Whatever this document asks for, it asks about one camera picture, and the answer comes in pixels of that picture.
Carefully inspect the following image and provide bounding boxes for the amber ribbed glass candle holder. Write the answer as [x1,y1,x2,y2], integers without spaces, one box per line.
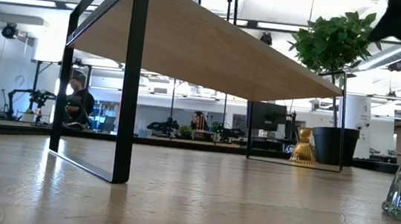
[288,125,322,166]

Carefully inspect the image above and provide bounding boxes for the green leafy plant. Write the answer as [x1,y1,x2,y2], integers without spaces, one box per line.
[279,4,387,133]

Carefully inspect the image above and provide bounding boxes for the white round column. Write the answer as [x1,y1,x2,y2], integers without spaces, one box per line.
[336,93,376,160]

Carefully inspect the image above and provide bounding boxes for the black plant pot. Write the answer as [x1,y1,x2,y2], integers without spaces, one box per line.
[309,124,361,168]

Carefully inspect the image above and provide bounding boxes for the black computer monitor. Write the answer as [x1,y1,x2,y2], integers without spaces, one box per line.
[244,100,294,142]

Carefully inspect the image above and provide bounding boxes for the wooden shelf riser black legs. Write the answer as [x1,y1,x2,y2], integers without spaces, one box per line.
[46,0,362,208]

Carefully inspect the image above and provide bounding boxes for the person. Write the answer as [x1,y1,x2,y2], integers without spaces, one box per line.
[63,71,97,131]
[190,111,211,132]

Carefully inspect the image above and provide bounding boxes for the small background potted plant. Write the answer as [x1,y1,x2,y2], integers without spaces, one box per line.
[177,123,195,141]

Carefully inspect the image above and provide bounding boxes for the black ceiling cable reel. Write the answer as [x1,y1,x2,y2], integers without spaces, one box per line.
[1,22,19,41]
[386,59,401,73]
[259,31,274,47]

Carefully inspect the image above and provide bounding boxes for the black metal table frame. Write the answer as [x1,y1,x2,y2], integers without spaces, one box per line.
[0,119,401,180]

